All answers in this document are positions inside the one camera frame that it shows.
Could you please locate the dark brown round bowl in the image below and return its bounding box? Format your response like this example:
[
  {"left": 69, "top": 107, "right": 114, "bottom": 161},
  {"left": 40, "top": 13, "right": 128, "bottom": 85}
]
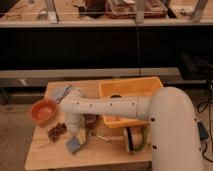
[{"left": 85, "top": 114, "right": 97, "bottom": 124}]

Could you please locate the yellow plastic bin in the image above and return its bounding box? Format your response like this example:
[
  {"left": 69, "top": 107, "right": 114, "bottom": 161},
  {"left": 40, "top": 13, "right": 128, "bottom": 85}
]
[{"left": 99, "top": 77, "right": 163, "bottom": 128}]

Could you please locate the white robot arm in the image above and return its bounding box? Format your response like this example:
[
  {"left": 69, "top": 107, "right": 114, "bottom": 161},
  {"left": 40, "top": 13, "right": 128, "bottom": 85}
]
[{"left": 60, "top": 87, "right": 205, "bottom": 171}]

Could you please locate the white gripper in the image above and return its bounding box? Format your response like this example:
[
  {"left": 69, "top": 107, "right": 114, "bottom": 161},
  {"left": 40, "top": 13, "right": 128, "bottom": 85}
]
[{"left": 68, "top": 126, "right": 87, "bottom": 145}]

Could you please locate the brown crumbs pile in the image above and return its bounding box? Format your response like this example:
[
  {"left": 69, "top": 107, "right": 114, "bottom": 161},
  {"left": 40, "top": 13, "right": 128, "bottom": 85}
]
[{"left": 47, "top": 123, "right": 67, "bottom": 142}]

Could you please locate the dark round object in bin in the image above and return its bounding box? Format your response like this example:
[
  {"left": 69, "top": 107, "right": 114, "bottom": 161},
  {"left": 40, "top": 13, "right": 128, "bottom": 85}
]
[{"left": 110, "top": 94, "right": 122, "bottom": 98}]

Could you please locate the metal spoon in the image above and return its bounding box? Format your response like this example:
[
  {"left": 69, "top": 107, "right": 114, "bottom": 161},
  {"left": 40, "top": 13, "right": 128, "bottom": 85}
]
[{"left": 89, "top": 131, "right": 116, "bottom": 145}]

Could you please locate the orange bowl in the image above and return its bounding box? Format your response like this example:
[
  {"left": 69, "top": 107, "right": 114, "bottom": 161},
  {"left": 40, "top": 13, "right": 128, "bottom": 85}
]
[{"left": 29, "top": 99, "right": 57, "bottom": 125}]

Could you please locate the red tray on shelf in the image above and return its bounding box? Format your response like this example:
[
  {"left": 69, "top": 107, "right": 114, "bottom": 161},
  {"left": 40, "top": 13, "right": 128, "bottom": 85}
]
[{"left": 105, "top": 0, "right": 168, "bottom": 19}]

